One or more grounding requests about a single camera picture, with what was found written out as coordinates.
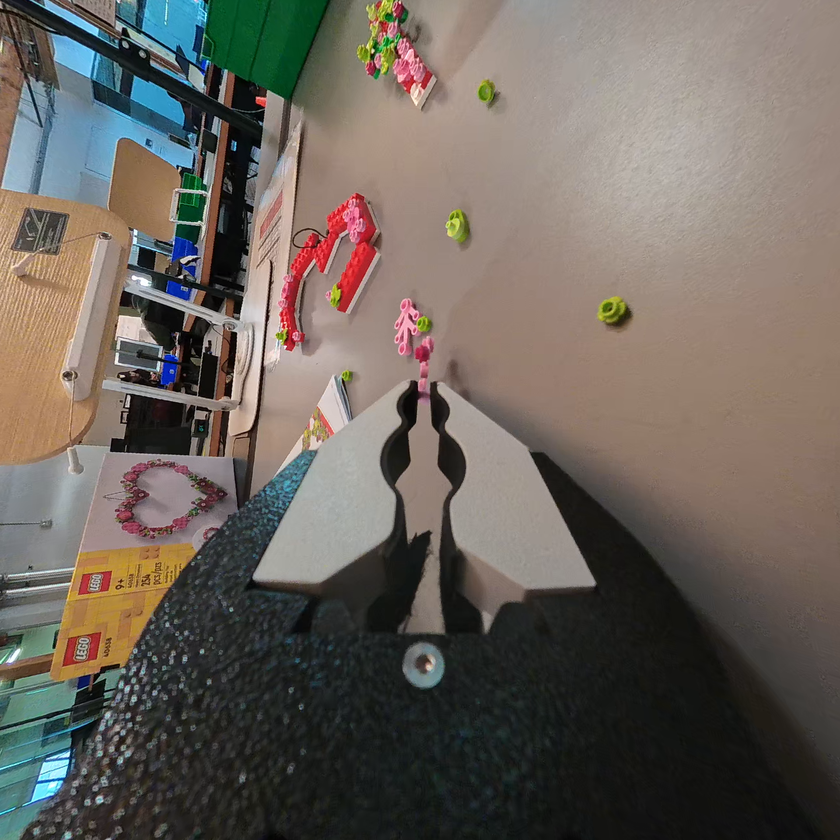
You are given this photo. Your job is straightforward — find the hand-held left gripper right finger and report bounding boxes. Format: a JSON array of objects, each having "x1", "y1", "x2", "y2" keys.
[{"x1": 430, "y1": 379, "x2": 598, "y2": 634}]

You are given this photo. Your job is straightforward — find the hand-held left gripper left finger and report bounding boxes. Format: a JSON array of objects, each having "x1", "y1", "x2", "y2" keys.
[{"x1": 251, "y1": 379, "x2": 421, "y2": 624}]

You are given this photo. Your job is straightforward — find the pink lego flower stem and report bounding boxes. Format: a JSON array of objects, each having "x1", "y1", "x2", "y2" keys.
[
  {"x1": 413, "y1": 336, "x2": 437, "y2": 401},
  {"x1": 394, "y1": 298, "x2": 422, "y2": 357}
]

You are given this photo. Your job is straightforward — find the lego instruction booklet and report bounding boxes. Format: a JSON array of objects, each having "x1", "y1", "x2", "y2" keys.
[{"x1": 279, "y1": 374, "x2": 353, "y2": 475}]

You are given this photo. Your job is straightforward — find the yellow lego set box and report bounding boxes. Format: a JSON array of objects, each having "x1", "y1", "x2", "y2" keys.
[{"x1": 51, "y1": 453, "x2": 238, "y2": 683}]

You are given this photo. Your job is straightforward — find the red lego heart segment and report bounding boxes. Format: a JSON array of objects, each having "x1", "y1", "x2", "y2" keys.
[{"x1": 325, "y1": 193, "x2": 382, "y2": 315}]

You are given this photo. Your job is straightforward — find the white lego plate with flowers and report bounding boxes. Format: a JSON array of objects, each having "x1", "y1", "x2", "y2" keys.
[{"x1": 356, "y1": 0, "x2": 438, "y2": 110}]

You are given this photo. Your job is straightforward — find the white desk stand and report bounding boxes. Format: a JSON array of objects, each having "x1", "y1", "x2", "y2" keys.
[{"x1": 101, "y1": 279, "x2": 263, "y2": 421}]

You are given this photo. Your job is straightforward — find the blue storage bin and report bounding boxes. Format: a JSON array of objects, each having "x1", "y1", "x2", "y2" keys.
[{"x1": 165, "y1": 236, "x2": 199, "y2": 296}]

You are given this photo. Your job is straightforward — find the white bar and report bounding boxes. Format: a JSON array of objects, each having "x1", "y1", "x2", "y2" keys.
[{"x1": 64, "y1": 233, "x2": 126, "y2": 403}]

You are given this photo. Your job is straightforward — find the white printed sheet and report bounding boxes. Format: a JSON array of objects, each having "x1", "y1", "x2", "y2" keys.
[{"x1": 252, "y1": 118, "x2": 305, "y2": 266}]

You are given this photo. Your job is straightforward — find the green storage crate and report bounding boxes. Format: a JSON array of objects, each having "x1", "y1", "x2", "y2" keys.
[{"x1": 172, "y1": 172, "x2": 208, "y2": 227}]

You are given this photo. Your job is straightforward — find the light wooden panel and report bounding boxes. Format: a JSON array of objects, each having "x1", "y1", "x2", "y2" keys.
[{"x1": 0, "y1": 189, "x2": 134, "y2": 466}]

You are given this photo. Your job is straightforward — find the brown wooden desk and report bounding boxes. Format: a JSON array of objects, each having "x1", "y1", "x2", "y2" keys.
[{"x1": 187, "y1": 69, "x2": 238, "y2": 329}]

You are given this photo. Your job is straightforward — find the wooden chair back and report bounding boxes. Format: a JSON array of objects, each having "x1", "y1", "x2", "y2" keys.
[{"x1": 107, "y1": 136, "x2": 182, "y2": 245}]

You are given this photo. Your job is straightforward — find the black metal beam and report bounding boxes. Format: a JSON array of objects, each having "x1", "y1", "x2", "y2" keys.
[{"x1": 18, "y1": 0, "x2": 266, "y2": 142}]

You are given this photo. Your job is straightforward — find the green plastic bin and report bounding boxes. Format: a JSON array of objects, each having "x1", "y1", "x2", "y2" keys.
[{"x1": 205, "y1": 0, "x2": 330, "y2": 101}]

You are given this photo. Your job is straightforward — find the red lego arc with string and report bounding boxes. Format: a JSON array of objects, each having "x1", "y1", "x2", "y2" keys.
[{"x1": 276, "y1": 226, "x2": 347, "y2": 353}]

